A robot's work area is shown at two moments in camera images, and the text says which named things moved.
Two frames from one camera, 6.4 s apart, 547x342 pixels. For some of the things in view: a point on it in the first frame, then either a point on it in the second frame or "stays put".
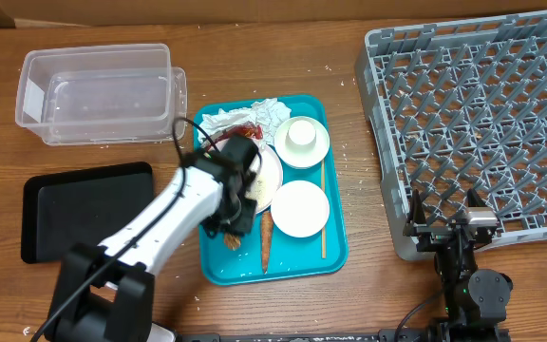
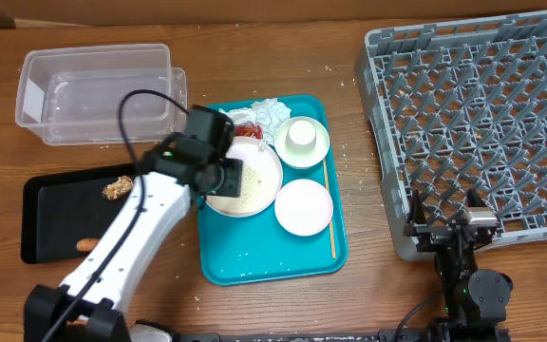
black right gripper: x=430 y=237 stays put
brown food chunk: x=232 y=241 to x=119 y=188
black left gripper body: x=238 y=218 to x=226 y=177
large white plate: x=269 y=172 stays put
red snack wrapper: x=247 y=128 stays put
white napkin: x=268 y=115 stays put
